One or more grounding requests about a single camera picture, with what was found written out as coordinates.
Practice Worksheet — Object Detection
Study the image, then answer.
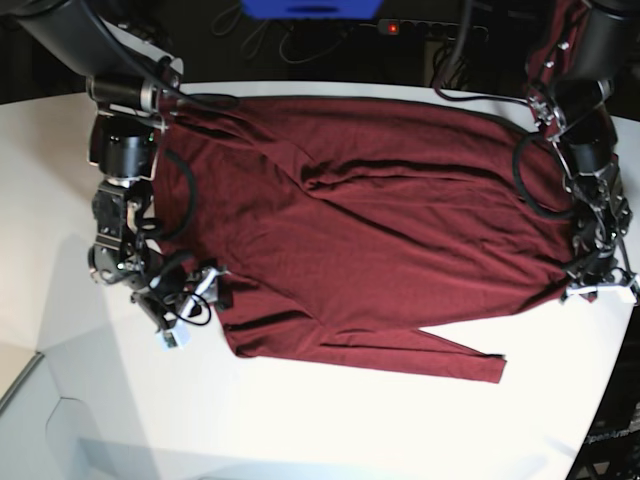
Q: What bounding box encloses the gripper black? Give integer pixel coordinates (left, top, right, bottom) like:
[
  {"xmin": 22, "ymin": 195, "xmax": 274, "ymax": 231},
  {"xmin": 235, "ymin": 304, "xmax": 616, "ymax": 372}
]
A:
[
  {"xmin": 87, "ymin": 237, "xmax": 230, "ymax": 338},
  {"xmin": 559, "ymin": 221, "xmax": 639, "ymax": 304}
]

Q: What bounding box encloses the dark red t-shirt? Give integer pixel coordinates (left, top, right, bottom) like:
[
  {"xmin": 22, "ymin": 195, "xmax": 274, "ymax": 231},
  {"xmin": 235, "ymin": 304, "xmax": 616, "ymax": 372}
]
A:
[{"xmin": 149, "ymin": 0, "xmax": 601, "ymax": 385}]

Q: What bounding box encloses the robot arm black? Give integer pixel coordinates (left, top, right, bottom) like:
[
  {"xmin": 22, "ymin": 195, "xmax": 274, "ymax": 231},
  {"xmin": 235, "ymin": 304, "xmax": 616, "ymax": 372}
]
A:
[
  {"xmin": 512, "ymin": 1, "xmax": 639, "ymax": 304},
  {"xmin": 1, "ymin": 1, "xmax": 239, "ymax": 348}
]

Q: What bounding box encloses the blue box at top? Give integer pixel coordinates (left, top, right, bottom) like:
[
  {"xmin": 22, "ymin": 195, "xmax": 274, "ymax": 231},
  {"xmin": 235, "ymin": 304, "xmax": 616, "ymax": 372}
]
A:
[{"xmin": 241, "ymin": 0, "xmax": 382, "ymax": 20}]

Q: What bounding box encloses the black power strip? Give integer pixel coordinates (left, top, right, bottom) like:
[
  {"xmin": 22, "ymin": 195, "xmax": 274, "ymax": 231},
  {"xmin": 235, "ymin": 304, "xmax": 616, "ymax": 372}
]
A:
[{"xmin": 376, "ymin": 18, "xmax": 460, "ymax": 42}]

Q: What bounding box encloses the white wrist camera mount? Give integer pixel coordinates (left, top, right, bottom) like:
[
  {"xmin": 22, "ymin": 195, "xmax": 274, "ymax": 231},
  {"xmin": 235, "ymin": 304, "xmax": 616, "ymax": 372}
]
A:
[
  {"xmin": 619, "ymin": 284, "xmax": 639, "ymax": 305},
  {"xmin": 156, "ymin": 320, "xmax": 191, "ymax": 351}
]

